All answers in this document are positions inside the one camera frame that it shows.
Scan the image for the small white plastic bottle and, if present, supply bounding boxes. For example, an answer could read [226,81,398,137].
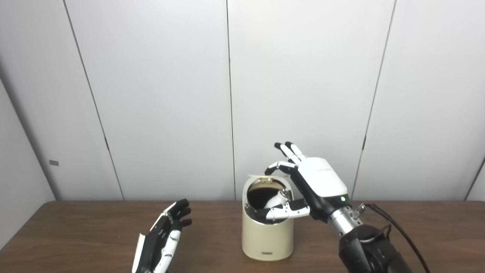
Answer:
[264,188,291,210]

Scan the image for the cream-colored bin body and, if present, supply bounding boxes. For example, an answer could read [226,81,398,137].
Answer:
[242,174,294,261]

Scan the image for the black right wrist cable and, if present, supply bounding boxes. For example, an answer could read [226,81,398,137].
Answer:
[352,204,431,273]

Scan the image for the cream round bin lid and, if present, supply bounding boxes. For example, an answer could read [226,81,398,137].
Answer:
[246,174,291,190]

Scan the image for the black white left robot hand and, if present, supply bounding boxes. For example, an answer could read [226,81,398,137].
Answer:
[131,198,192,273]

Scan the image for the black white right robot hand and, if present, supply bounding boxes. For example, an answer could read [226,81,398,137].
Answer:
[264,141,351,224]

